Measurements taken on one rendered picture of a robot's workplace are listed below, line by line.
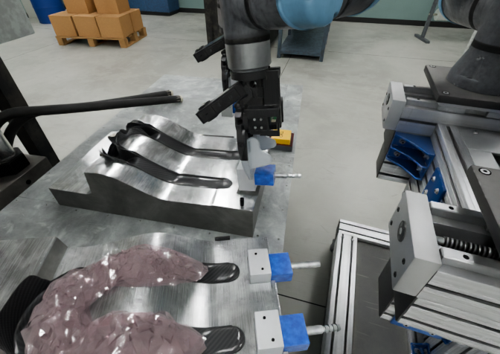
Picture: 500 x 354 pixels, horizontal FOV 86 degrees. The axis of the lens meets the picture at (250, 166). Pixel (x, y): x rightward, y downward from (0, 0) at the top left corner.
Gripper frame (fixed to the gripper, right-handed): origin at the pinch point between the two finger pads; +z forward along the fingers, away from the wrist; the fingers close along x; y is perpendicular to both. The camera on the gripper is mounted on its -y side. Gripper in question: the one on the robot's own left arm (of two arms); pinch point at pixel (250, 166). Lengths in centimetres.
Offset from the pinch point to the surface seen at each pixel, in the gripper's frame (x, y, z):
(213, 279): -19.6, -3.7, 11.8
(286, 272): -16.9, 9.0, 11.2
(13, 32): 31, -82, -30
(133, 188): -7.0, -24.5, 1.9
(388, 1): 643, 157, -12
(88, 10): 391, -344, -52
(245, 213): -6.5, -0.3, 7.4
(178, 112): 46, -39, 3
